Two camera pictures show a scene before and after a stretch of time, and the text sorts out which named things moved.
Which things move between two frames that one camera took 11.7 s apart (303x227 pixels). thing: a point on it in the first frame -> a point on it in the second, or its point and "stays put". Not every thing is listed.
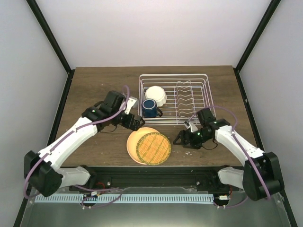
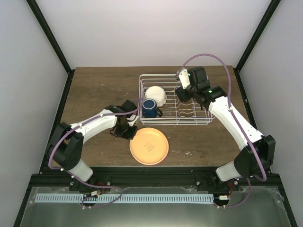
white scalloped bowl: [157, 93] stays put
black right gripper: [182, 134] -> [182, 97]
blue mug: [149, 109] stays put
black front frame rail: [129, 177] stays put
